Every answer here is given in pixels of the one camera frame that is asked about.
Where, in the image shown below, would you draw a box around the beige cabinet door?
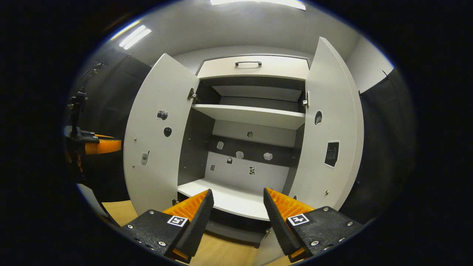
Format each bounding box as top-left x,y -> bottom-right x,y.
253,36 -> 364,266
123,53 -> 200,216

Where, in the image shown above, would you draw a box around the beige cabinet drawer black handle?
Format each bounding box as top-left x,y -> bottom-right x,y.
197,55 -> 310,81

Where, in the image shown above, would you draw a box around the black backdrop cloth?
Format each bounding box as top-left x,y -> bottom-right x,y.
65,48 -> 418,224

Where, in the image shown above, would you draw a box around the small ceiling light panel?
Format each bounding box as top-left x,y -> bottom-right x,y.
118,25 -> 152,50

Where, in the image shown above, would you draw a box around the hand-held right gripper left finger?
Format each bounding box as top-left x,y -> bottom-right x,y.
119,188 -> 215,263

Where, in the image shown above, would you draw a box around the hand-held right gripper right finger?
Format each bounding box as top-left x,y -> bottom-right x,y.
263,187 -> 364,263

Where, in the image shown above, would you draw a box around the large ceiling light panel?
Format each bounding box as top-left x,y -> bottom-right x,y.
211,0 -> 306,11

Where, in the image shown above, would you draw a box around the black backdrop clips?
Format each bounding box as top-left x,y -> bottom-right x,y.
358,69 -> 390,97

